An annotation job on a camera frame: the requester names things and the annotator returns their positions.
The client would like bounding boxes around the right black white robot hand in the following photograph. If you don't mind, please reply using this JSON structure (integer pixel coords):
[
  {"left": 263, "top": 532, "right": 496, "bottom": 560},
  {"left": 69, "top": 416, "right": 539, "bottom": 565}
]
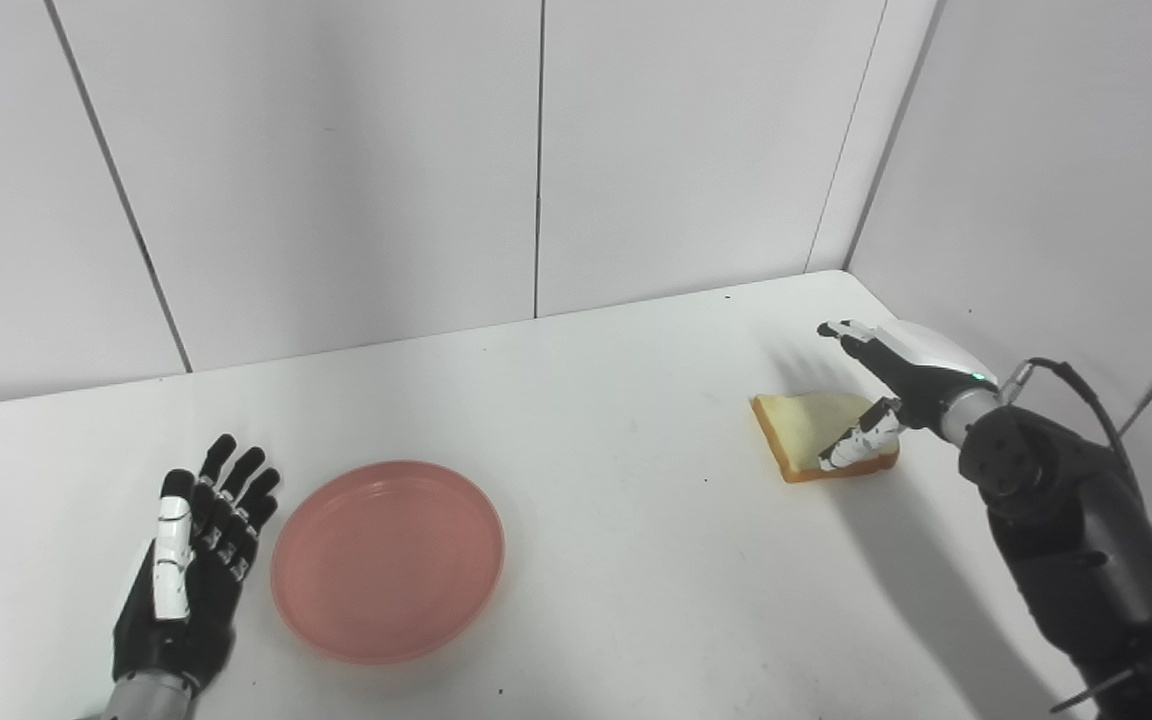
[{"left": 816, "top": 319, "right": 999, "bottom": 473}]

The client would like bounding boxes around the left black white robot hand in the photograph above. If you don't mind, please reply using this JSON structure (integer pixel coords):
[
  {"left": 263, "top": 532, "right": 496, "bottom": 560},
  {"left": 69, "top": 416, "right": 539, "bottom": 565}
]
[{"left": 112, "top": 433, "right": 282, "bottom": 696}]

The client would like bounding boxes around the slice of white bread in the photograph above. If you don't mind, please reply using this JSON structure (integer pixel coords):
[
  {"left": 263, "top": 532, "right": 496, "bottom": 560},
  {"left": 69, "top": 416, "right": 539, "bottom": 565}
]
[{"left": 749, "top": 391, "right": 901, "bottom": 485}]

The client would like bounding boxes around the pink round plate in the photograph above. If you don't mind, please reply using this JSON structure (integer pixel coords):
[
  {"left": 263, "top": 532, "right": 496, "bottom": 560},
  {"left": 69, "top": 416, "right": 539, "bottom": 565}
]
[{"left": 270, "top": 460, "right": 507, "bottom": 666}]

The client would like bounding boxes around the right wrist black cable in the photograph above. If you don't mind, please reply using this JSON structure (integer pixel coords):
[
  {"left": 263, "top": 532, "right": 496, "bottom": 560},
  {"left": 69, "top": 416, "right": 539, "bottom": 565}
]
[{"left": 998, "top": 357, "right": 1137, "bottom": 481}]

